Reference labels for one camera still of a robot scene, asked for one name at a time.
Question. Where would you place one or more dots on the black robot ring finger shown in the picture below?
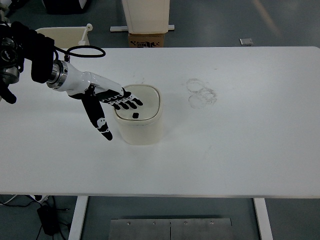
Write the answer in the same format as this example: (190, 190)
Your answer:
(125, 104)

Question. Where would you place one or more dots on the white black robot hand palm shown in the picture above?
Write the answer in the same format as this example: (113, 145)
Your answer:
(66, 78)

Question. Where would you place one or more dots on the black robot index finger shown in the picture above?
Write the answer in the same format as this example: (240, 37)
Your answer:
(135, 99)

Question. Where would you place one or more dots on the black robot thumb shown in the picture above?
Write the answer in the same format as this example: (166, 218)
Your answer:
(96, 115)

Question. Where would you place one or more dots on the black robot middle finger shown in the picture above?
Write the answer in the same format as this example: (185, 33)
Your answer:
(133, 104)

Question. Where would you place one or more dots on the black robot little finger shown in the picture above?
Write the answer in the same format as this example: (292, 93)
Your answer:
(118, 105)

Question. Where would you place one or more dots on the cream trash can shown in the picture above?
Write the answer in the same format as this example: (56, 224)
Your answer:
(143, 125)

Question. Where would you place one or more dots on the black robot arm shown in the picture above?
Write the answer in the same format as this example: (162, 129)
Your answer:
(49, 65)

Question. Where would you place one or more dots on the cream plastic bin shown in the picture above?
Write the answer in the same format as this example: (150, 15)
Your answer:
(67, 37)

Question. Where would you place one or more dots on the cardboard box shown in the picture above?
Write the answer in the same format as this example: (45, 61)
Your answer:
(146, 40)

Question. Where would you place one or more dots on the white metal base bar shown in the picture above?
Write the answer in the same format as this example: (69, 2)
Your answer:
(143, 29)

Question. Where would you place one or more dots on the black box on floor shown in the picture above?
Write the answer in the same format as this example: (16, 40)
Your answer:
(65, 7)

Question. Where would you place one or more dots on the tall cream bin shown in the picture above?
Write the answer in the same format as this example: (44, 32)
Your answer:
(146, 12)

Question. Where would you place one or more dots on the left white table leg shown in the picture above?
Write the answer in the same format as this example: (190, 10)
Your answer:
(78, 218)

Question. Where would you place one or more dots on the white table leg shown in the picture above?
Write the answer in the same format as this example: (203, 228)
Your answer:
(78, 218)
(262, 218)

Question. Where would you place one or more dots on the black power adapter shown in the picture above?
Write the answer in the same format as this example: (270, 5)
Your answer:
(49, 220)

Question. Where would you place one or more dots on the small grey floor object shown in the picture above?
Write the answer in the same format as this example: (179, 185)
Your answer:
(246, 42)

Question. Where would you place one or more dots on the right white table leg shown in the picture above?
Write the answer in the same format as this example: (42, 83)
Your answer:
(262, 218)

